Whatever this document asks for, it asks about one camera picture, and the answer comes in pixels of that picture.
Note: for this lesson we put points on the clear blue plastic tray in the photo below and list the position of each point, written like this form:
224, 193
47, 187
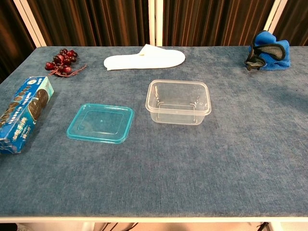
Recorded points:
79, 133

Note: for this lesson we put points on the clear plastic container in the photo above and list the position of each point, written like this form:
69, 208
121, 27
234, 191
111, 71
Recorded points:
178, 106

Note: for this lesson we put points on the blue Oreo cookie box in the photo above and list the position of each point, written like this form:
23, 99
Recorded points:
19, 115

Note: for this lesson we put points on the white disposable slipper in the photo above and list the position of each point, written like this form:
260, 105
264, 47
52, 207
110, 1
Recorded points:
149, 60

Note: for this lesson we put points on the blue fabric table cover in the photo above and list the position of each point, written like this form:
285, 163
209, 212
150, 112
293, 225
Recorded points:
168, 173

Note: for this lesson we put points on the bunch of red grapes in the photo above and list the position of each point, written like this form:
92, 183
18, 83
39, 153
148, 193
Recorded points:
63, 61

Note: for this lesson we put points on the dark brown curtain panel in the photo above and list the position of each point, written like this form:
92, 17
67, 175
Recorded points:
91, 21
296, 21
214, 21
12, 36

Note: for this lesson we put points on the blue plush eye mask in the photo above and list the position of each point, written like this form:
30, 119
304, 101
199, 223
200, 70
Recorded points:
276, 61

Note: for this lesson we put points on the white partition frame post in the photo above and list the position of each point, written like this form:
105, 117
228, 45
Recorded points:
30, 22
275, 15
155, 21

